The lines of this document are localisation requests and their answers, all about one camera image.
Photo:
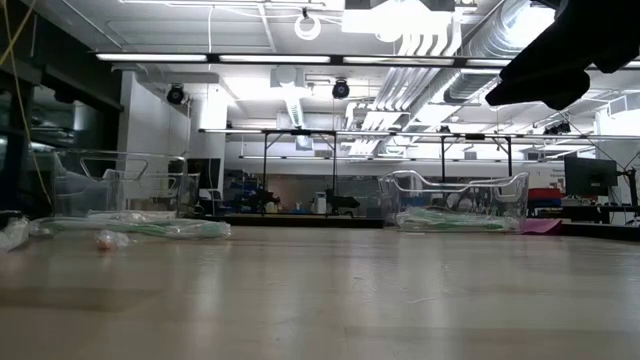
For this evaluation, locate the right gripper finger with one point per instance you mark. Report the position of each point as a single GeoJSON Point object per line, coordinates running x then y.
{"type": "Point", "coordinates": [600, 35]}
{"type": "Point", "coordinates": [545, 90]}

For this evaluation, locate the background black robot arm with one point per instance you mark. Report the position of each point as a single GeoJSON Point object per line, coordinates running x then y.
{"type": "Point", "coordinates": [262, 200]}
{"type": "Point", "coordinates": [340, 201]}

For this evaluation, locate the black computer monitor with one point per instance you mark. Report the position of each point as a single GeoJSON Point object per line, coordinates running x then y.
{"type": "Point", "coordinates": [590, 175]}
{"type": "Point", "coordinates": [205, 172]}

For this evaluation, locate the red storage box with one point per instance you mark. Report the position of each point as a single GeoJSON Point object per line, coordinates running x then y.
{"type": "Point", "coordinates": [547, 193]}

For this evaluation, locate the blue storage box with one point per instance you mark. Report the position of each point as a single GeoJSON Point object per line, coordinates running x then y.
{"type": "Point", "coordinates": [547, 203]}

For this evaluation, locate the pink mat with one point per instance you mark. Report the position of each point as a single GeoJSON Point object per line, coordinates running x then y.
{"type": "Point", "coordinates": [542, 227]}

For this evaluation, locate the clear plastic bin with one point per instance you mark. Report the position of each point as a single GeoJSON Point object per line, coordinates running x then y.
{"type": "Point", "coordinates": [125, 200]}
{"type": "Point", "coordinates": [450, 197]}
{"type": "Point", "coordinates": [12, 235]}

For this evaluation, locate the white ceiling pipe bundle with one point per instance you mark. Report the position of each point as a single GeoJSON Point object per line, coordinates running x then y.
{"type": "Point", "coordinates": [400, 90]}

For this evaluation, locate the long ceiling light bar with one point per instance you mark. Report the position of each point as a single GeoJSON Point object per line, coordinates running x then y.
{"type": "Point", "coordinates": [165, 58]}

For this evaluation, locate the orange wrapped toothbrush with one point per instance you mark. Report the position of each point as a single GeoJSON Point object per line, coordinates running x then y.
{"type": "Point", "coordinates": [106, 241]}

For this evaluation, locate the black ceiling camera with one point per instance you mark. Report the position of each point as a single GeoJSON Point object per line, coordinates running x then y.
{"type": "Point", "coordinates": [175, 94]}
{"type": "Point", "coordinates": [341, 89]}
{"type": "Point", "coordinates": [557, 127]}

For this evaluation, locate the silver ventilation duct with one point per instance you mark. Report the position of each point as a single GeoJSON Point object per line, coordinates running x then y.
{"type": "Point", "coordinates": [470, 80]}

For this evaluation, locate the black metal station frame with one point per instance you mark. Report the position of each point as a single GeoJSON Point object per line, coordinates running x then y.
{"type": "Point", "coordinates": [443, 160]}

